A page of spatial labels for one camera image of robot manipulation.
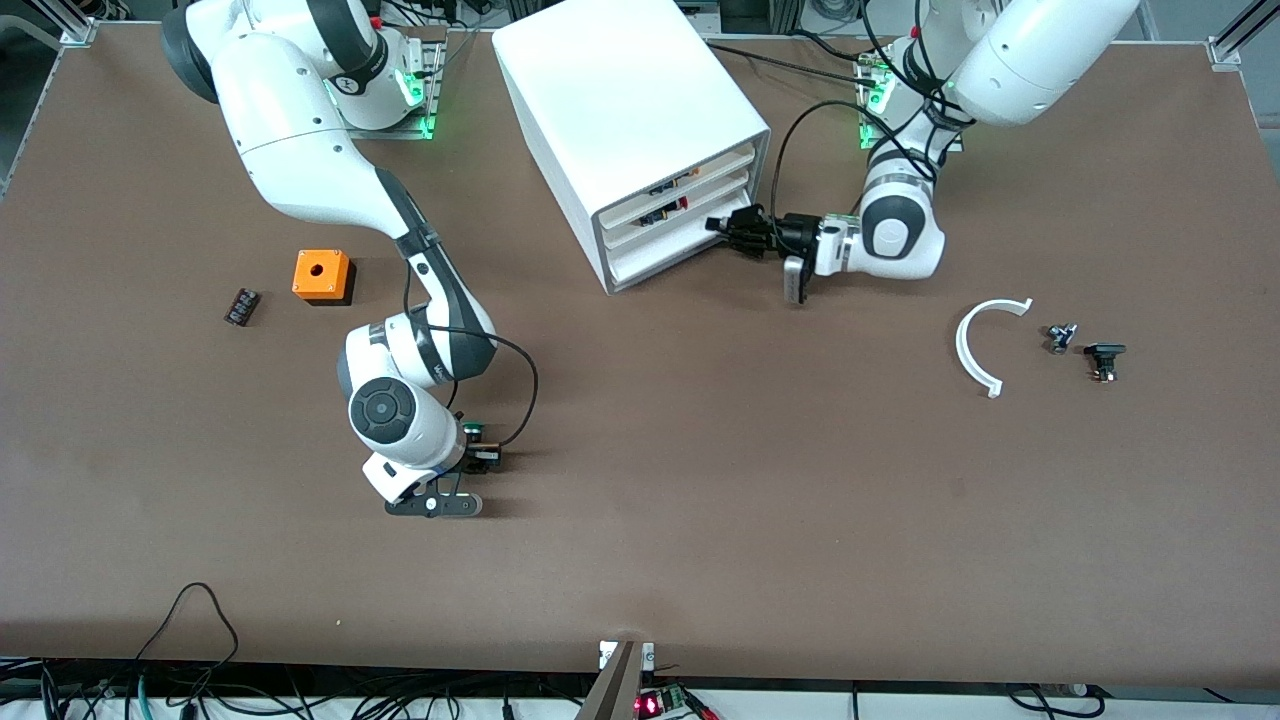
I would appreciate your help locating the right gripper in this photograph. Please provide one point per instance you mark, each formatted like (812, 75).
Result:
(467, 458)

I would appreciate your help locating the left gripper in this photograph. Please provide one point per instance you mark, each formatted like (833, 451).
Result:
(796, 232)

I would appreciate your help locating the green push button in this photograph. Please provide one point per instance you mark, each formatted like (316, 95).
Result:
(472, 432)

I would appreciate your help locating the white lowest cabinet drawer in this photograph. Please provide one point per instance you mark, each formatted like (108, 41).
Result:
(672, 254)

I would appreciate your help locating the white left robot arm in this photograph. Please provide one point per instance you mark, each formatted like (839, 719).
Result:
(1020, 50)

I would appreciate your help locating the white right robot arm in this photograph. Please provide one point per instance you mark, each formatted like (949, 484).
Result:
(300, 140)

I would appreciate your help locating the white middle cabinet drawer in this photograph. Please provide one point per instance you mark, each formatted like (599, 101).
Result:
(672, 226)

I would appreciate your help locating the white highest cabinet drawer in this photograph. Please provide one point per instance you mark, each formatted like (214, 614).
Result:
(672, 200)

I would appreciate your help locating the black red drawer component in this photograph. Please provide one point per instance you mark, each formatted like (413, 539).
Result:
(668, 186)
(662, 212)

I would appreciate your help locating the white drawer cabinet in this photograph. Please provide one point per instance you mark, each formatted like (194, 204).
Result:
(620, 100)

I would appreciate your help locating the orange button box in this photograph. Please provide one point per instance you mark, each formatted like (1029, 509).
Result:
(320, 272)

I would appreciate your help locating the black button component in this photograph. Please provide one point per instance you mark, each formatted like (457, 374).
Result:
(1104, 352)

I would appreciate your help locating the white curved plastic arc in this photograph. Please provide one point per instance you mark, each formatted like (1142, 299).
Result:
(963, 350)

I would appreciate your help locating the black terminal block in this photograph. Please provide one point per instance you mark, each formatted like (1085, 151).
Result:
(243, 306)

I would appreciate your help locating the circuit board with red LED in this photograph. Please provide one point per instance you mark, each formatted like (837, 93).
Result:
(660, 703)

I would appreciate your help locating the small black switch part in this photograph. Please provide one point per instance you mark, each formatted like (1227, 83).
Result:
(1060, 338)

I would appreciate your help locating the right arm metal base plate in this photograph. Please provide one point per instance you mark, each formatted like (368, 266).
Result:
(432, 100)

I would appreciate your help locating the aluminium frame profile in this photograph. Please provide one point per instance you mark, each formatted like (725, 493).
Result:
(70, 25)
(1235, 40)

